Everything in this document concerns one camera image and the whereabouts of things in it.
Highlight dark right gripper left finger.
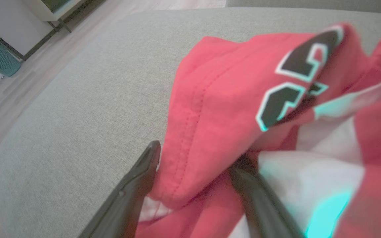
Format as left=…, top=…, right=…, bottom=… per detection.
left=78, top=140, right=161, bottom=238

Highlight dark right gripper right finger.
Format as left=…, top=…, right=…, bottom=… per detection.
left=229, top=156, right=305, bottom=238

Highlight red jersey white sleeves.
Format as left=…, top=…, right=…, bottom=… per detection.
left=134, top=20, right=381, bottom=238

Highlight teal laundry basket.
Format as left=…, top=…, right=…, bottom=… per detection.
left=0, top=33, right=22, bottom=77

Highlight white cabinet black legs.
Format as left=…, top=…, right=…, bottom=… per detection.
left=23, top=0, right=106, bottom=33

